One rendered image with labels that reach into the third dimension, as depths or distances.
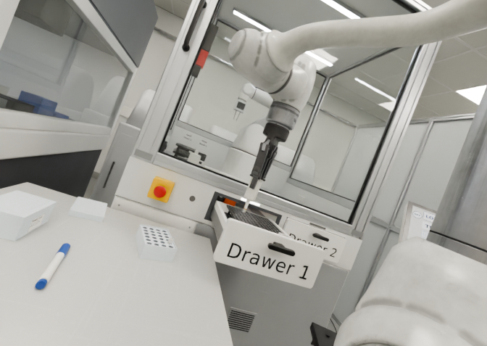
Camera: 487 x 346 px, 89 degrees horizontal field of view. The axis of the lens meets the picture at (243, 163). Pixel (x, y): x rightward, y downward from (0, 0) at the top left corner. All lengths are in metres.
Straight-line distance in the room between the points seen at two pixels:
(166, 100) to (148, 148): 0.18
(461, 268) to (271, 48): 0.52
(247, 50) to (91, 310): 0.58
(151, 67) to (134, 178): 3.51
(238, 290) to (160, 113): 0.75
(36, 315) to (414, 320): 0.46
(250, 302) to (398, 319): 0.92
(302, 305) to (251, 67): 0.99
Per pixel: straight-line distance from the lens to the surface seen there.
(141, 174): 0.95
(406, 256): 0.31
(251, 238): 0.65
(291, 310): 1.24
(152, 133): 0.93
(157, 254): 0.70
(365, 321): 0.28
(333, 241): 1.16
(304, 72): 0.75
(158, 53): 4.41
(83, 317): 0.51
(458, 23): 0.66
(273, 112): 0.73
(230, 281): 1.09
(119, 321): 0.51
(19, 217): 0.66
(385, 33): 0.63
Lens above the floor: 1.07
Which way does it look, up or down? level
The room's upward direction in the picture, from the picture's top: 22 degrees clockwise
